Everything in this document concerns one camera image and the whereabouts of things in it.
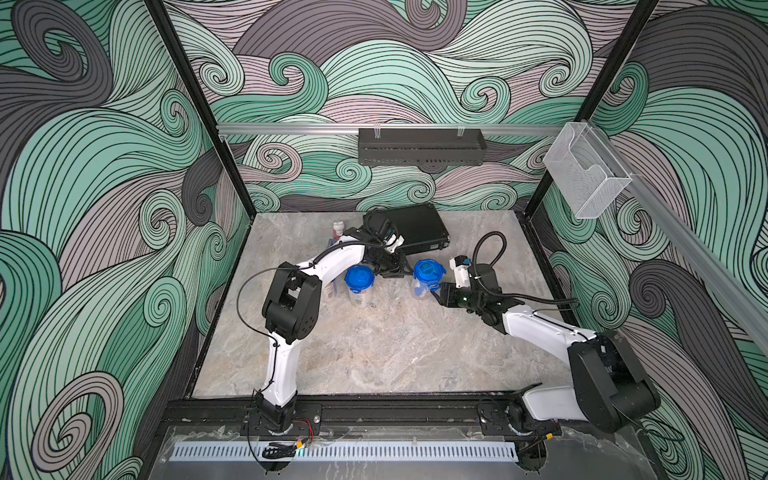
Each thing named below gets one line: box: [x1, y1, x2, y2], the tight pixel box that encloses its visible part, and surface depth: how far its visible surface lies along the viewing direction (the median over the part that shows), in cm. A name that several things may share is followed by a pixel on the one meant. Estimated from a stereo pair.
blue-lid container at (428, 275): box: [412, 258, 447, 299], surface depth 87 cm
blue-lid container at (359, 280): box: [344, 264, 375, 308], surface depth 87 cm
